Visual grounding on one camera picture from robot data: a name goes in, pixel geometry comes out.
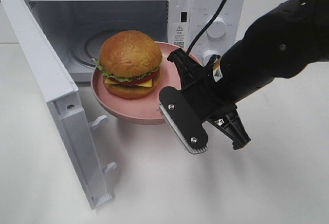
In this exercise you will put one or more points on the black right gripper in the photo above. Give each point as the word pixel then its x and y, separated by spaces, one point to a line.
pixel 212 91

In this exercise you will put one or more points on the pink round plate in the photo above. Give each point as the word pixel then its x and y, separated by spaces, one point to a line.
pixel 143 111

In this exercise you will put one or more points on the toy hamburger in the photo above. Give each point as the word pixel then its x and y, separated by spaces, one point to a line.
pixel 130 62

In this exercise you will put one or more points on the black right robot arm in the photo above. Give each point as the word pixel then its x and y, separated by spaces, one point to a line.
pixel 279 44

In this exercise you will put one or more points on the lower white timer knob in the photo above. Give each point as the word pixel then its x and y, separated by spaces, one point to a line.
pixel 209 57

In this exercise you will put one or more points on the upper white power knob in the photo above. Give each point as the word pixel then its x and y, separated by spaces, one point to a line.
pixel 217 28

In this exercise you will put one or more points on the white microwave oven body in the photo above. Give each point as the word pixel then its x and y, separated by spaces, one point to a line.
pixel 184 18

